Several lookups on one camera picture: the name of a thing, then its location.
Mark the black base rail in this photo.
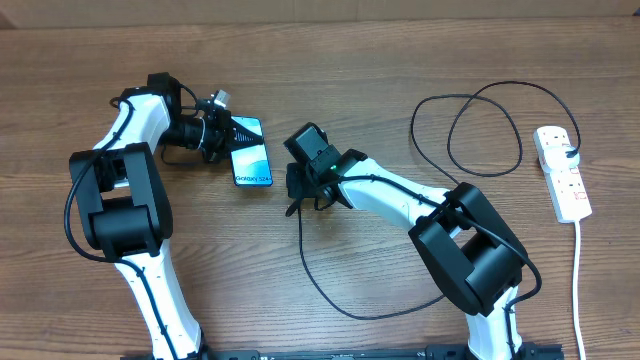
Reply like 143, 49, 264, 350
120, 343, 565, 360

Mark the white power strip cord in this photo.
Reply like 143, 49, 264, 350
571, 220, 587, 360

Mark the blue Galaxy smartphone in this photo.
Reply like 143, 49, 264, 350
231, 144, 273, 187

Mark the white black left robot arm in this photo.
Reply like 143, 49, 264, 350
64, 73, 273, 359

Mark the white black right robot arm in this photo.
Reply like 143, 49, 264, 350
284, 123, 540, 359

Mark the white power strip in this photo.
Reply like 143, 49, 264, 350
533, 126, 592, 223

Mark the white charger adapter plug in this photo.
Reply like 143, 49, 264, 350
539, 146, 580, 173

